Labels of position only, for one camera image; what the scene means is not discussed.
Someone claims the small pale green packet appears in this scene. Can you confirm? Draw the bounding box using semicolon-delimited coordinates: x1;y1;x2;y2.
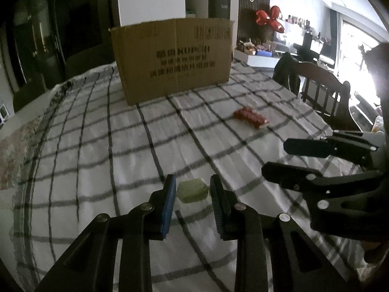
177;178;210;204

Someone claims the brown cardboard box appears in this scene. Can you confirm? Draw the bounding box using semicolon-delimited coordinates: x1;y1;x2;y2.
109;18;236;105

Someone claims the red snack packet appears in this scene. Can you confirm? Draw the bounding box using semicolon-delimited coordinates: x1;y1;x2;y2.
233;107;270;130

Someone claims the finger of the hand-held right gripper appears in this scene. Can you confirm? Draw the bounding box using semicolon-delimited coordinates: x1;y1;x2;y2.
283;130;380;171
261;161;387;241

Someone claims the wooden chair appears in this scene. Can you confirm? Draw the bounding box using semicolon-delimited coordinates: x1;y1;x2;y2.
291;61;360;132

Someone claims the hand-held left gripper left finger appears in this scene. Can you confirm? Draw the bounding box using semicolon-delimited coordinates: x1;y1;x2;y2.
35;174;177;292

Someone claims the red balloon bow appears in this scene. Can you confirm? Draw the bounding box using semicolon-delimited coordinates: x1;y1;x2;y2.
255;5;286;34

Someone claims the white tray of clutter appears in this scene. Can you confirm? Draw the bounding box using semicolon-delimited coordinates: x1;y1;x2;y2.
233;48;284;68

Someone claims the dark jacket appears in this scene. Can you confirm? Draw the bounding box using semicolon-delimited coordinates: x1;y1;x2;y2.
272;52;302;95

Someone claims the white checked tablecloth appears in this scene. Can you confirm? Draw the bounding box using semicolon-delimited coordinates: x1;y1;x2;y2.
9;58;368;292

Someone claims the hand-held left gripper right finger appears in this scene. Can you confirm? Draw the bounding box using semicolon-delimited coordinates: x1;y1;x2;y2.
210;174;347;292

